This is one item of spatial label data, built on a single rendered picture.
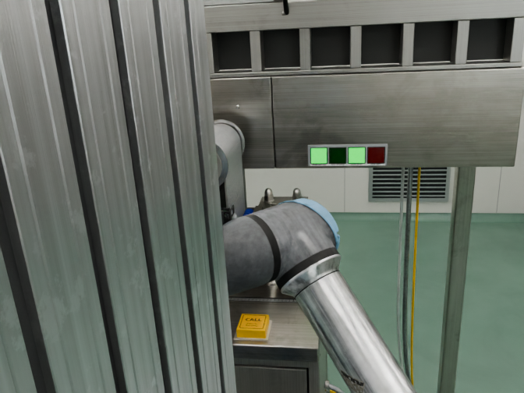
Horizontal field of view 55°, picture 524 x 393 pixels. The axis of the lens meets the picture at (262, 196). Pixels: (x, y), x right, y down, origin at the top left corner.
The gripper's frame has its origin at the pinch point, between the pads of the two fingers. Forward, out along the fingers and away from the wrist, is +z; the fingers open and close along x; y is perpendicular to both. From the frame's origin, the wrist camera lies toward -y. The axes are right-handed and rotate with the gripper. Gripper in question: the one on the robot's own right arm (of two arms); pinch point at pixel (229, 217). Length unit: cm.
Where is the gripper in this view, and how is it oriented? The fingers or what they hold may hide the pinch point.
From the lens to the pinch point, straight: 143.0
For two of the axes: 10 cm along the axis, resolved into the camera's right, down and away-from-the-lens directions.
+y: -0.5, -9.4, -3.4
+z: 1.5, -3.4, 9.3
